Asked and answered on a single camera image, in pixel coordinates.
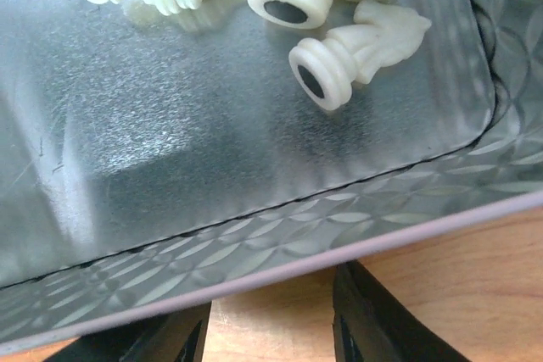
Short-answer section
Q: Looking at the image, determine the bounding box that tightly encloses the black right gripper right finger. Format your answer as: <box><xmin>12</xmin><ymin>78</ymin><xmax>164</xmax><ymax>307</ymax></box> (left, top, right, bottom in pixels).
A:
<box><xmin>333</xmin><ymin>261</ymin><xmax>467</xmax><ymax>362</ymax></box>

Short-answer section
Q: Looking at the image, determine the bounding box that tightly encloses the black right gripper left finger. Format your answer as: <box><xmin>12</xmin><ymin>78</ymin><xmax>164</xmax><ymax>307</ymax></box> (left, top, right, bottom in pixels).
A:
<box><xmin>47</xmin><ymin>303</ymin><xmax>211</xmax><ymax>362</ymax></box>

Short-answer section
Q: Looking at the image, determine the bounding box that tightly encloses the white chess knight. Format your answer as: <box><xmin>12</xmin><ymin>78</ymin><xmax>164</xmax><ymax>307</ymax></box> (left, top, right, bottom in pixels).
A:
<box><xmin>288</xmin><ymin>0</ymin><xmax>432</xmax><ymax>112</ymax></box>

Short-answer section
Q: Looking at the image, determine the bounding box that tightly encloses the silver embossed tin tray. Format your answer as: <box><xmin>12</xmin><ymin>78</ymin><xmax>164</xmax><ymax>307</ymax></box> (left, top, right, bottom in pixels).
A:
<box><xmin>1</xmin><ymin>0</ymin><xmax>542</xmax><ymax>354</ymax></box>

